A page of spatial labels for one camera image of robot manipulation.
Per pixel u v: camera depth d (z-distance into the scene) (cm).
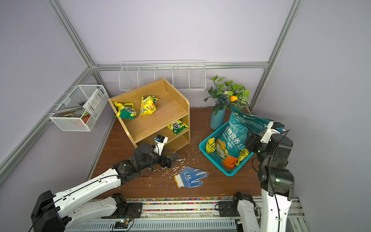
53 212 40
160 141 65
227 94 78
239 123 78
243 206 60
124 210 67
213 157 93
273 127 52
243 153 82
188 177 84
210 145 86
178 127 85
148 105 72
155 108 71
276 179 38
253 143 54
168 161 67
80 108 74
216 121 100
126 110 66
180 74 98
